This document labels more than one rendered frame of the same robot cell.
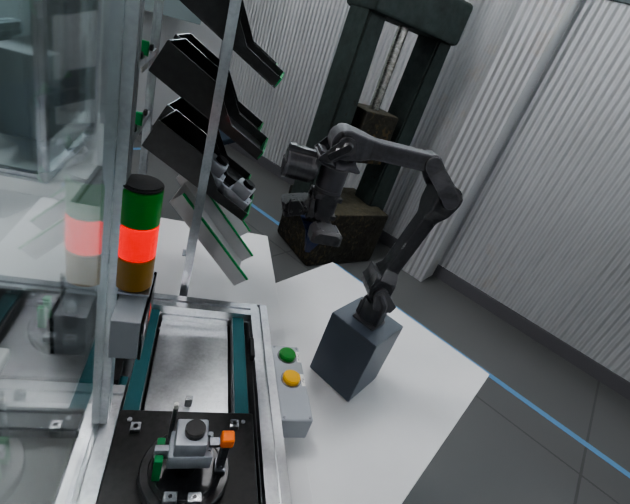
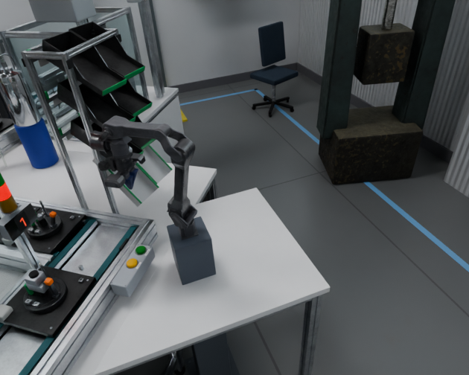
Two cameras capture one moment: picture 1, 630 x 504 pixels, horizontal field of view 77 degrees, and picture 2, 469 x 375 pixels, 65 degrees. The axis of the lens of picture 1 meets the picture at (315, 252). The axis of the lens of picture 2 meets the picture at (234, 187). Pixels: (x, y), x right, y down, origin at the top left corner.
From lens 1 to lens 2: 1.07 m
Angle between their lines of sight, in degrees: 35
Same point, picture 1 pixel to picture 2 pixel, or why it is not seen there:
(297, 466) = (123, 312)
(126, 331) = (1, 228)
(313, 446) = (141, 304)
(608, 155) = not seen: outside the picture
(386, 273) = (173, 202)
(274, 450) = (95, 297)
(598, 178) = not seen: outside the picture
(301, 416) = (121, 283)
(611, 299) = not seen: outside the picture
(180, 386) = (84, 260)
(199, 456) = (36, 286)
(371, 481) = (160, 330)
